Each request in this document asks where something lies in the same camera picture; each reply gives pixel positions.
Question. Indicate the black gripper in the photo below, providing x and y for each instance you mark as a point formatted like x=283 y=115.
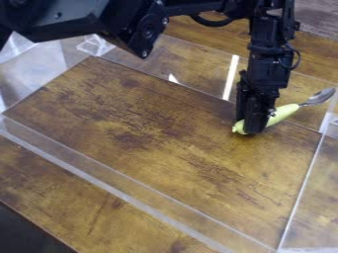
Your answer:
x=258 y=88

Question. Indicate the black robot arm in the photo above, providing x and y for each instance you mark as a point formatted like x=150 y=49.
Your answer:
x=134 y=23

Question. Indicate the clear acrylic enclosure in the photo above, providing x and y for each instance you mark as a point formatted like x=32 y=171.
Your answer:
x=120 y=160

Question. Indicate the green handled metal spoon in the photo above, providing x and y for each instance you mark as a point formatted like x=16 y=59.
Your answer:
x=286 y=110

